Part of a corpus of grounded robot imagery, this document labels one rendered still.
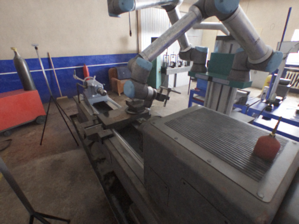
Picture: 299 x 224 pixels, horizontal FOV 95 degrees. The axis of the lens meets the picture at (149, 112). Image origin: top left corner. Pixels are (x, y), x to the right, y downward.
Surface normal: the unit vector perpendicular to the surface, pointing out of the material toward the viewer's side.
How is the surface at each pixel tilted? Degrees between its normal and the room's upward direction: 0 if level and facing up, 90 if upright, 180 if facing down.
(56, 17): 90
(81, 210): 0
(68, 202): 0
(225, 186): 45
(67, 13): 90
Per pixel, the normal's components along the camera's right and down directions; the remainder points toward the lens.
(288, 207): -0.22, -0.97
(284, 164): 0.00, -0.90
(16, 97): 0.83, 0.25
